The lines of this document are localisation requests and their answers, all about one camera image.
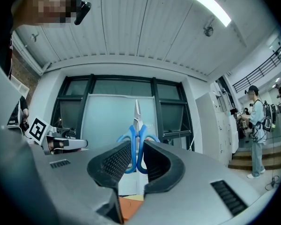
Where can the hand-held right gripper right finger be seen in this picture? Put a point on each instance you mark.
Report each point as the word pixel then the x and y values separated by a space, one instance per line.
pixel 189 196

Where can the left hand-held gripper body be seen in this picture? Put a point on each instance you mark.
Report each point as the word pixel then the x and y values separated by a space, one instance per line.
pixel 37 130

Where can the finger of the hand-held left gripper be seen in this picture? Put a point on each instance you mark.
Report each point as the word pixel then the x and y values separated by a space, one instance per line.
pixel 77 144

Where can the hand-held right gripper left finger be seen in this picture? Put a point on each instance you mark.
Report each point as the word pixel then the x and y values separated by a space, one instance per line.
pixel 84 184

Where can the orange box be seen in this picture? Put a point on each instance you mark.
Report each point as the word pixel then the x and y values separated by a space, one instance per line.
pixel 131 207

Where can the frosted glass panel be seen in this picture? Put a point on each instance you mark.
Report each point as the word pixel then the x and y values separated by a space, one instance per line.
pixel 107 121

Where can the white shelf unit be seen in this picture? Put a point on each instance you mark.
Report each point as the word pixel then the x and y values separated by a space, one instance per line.
pixel 21 85

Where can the wooden step platform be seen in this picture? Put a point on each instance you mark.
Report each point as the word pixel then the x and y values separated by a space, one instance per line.
pixel 241 158

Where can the white cabinet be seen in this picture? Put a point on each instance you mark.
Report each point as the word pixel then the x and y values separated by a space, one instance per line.
pixel 234 137

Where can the person's face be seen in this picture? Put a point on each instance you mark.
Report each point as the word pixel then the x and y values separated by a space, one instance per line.
pixel 42 6

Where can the black metal railing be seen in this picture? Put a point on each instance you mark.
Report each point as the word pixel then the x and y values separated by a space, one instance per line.
pixel 260 71

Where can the round ceiling detector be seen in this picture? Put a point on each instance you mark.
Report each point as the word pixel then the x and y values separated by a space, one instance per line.
pixel 208 31

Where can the long ceiling light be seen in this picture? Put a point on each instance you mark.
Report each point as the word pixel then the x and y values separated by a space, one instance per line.
pixel 201 1

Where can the black framed window wall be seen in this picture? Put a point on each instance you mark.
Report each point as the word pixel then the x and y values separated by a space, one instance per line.
pixel 85 107

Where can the black head-mounted camera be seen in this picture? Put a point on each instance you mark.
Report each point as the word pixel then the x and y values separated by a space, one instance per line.
pixel 82 10

